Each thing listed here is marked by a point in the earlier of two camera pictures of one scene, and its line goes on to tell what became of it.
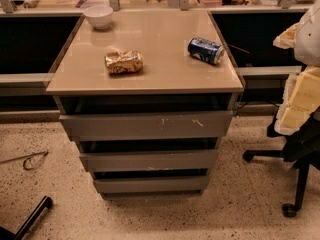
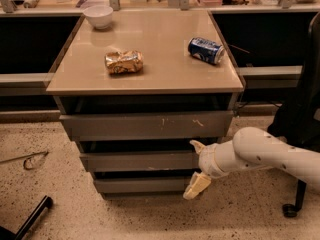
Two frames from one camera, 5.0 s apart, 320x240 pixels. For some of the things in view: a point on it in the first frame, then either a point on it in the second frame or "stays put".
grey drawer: (183, 160) stays put
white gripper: (308, 43) -> (206, 160)
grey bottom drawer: (152, 184) stays put
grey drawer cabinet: (148, 95) stays put
